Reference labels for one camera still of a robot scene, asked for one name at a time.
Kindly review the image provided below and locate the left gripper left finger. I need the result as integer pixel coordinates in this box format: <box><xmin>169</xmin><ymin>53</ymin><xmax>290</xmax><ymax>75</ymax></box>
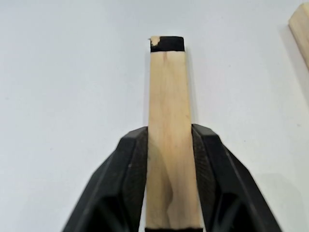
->
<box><xmin>59</xmin><ymin>126</ymin><xmax>151</xmax><ymax>232</ymax></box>

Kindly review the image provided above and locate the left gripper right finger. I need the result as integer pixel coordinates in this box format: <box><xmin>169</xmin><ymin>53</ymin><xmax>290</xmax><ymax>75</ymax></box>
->
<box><xmin>191</xmin><ymin>123</ymin><xmax>281</xmax><ymax>232</ymax></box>

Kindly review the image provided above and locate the wooden leg with black cap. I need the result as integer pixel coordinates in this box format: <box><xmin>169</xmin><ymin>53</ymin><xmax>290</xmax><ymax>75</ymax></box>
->
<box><xmin>144</xmin><ymin>35</ymin><xmax>204</xmax><ymax>232</ymax></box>

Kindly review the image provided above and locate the wooden bar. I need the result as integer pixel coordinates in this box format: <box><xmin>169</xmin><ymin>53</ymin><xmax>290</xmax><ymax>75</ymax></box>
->
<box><xmin>288</xmin><ymin>4</ymin><xmax>309</xmax><ymax>71</ymax></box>

